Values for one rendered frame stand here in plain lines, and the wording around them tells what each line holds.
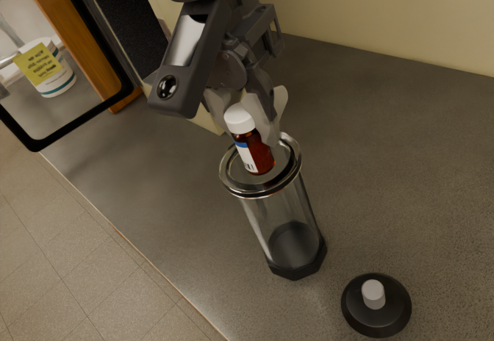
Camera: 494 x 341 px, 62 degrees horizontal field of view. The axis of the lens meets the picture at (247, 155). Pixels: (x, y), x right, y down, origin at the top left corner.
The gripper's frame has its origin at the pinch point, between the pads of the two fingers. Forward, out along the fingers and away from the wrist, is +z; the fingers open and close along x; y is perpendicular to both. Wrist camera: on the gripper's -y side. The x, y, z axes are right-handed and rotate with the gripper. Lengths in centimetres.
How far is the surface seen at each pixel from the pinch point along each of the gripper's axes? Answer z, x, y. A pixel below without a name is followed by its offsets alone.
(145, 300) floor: 120, 98, 0
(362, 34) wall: 24, 10, 61
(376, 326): 22.5, -16.0, -7.8
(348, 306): 22.5, -11.8, -6.6
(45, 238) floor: 120, 182, 4
